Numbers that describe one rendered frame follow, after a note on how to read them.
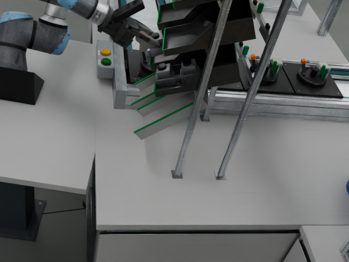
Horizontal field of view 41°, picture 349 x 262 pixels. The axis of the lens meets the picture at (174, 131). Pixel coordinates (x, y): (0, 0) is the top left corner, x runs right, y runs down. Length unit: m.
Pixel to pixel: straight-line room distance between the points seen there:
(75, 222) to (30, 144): 0.92
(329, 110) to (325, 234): 0.67
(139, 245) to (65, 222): 1.00
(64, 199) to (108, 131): 0.94
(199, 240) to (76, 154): 0.55
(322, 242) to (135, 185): 0.69
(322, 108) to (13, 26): 1.36
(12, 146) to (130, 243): 0.55
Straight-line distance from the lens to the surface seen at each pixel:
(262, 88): 2.13
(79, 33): 4.05
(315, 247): 1.76
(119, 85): 1.95
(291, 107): 2.17
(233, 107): 2.07
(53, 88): 2.06
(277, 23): 1.41
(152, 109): 1.75
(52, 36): 1.97
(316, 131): 2.21
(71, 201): 2.73
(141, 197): 1.67
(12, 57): 1.93
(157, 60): 1.71
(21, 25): 1.96
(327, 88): 2.31
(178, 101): 1.70
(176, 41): 1.51
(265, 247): 1.86
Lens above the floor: 2.15
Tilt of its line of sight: 42 degrees down
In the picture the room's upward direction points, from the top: 15 degrees clockwise
